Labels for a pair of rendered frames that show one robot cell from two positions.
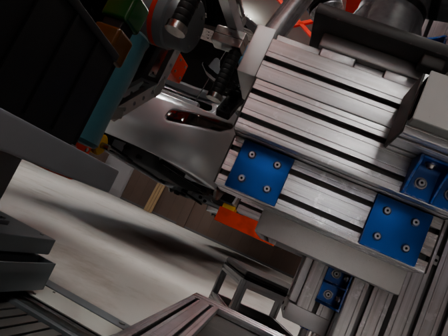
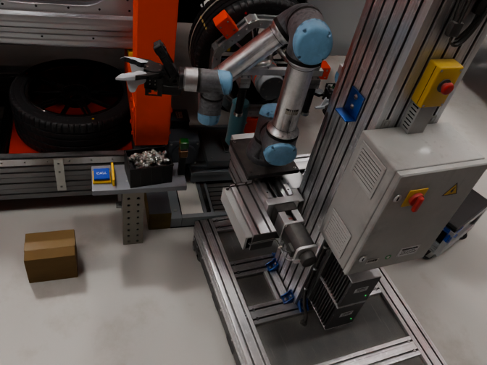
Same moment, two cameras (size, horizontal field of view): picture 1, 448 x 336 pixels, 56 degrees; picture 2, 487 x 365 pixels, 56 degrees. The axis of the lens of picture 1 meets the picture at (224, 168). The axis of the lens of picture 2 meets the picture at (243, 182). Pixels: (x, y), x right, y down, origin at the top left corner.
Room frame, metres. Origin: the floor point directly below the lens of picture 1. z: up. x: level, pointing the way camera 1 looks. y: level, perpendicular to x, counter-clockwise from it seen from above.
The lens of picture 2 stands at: (-0.28, -1.25, 1.99)
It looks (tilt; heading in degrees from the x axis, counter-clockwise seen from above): 43 degrees down; 50
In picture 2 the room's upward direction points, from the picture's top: 13 degrees clockwise
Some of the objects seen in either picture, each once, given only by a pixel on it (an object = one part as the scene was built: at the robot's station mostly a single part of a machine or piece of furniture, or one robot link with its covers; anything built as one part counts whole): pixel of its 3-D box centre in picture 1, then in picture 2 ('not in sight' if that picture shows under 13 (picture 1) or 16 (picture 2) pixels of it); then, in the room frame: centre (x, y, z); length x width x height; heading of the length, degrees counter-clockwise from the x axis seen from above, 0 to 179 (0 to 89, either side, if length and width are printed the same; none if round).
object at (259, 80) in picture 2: (156, 15); (266, 77); (1.01, 0.31, 0.85); 0.21 x 0.14 x 0.14; 74
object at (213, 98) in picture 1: (225, 74); (308, 100); (1.12, 0.10, 0.83); 0.04 x 0.04 x 0.16
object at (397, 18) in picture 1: (382, 33); (267, 145); (0.70, -0.16, 0.87); 0.15 x 0.15 x 0.10
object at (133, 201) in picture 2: not in sight; (132, 210); (0.31, 0.26, 0.21); 0.10 x 0.10 x 0.42; 74
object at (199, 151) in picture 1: (212, 145); not in sight; (5.92, 0.28, 1.49); 4.95 x 1.86 x 1.59; 164
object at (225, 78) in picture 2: not in sight; (214, 82); (0.41, -0.17, 1.21); 0.11 x 0.08 x 0.09; 155
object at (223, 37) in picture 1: (230, 40); (311, 79); (1.13, 0.13, 0.93); 0.09 x 0.05 x 0.05; 74
